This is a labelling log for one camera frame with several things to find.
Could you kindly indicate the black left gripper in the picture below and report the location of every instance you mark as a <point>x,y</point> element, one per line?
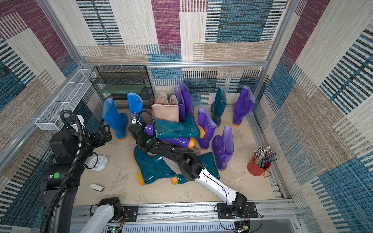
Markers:
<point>107,135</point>

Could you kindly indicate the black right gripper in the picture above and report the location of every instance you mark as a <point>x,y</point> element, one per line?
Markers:
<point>135,128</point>

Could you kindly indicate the blue boot from pile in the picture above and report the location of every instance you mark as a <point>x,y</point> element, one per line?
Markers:
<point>135,102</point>

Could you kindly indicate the teal boot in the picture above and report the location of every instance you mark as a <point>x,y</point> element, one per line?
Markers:
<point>219,105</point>
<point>209,163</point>
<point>151,168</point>
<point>189,128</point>

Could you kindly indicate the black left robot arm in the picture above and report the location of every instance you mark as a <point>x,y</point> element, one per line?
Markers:
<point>71,147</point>

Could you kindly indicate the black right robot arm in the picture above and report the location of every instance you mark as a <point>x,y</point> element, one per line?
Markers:
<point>190,165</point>

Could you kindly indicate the purple boot lying in pile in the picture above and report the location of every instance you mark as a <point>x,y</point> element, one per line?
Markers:
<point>187,142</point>

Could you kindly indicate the white round alarm clock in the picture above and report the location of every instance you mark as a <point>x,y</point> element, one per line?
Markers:
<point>96,162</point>

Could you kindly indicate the beige boot standing front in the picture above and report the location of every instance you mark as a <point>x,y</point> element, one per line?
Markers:
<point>166,112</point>

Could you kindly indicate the beige boot back left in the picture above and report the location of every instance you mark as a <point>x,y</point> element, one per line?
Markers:
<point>162,99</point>

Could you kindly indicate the small grey eraser block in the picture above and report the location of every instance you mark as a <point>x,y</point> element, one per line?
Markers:
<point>97,187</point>

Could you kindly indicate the green pad on shelf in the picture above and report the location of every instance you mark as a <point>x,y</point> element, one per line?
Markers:
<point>122,88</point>

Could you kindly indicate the beige boot lying in pile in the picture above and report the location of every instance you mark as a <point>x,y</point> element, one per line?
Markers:
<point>172,165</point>

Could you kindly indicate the teal boot standing back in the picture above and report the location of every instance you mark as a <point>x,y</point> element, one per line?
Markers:
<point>219,105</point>

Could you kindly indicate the red pencil bucket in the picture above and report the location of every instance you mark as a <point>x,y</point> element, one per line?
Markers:
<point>258,171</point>

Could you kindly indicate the white wire mesh basket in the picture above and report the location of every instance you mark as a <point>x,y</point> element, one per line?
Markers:
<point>67,99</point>

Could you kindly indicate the black wire shelf rack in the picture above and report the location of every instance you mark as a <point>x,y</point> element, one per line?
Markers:
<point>117,81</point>

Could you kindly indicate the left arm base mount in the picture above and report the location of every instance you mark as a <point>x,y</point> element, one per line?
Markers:
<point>125,214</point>

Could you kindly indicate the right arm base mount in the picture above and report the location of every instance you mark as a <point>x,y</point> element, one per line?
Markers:
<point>228,212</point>

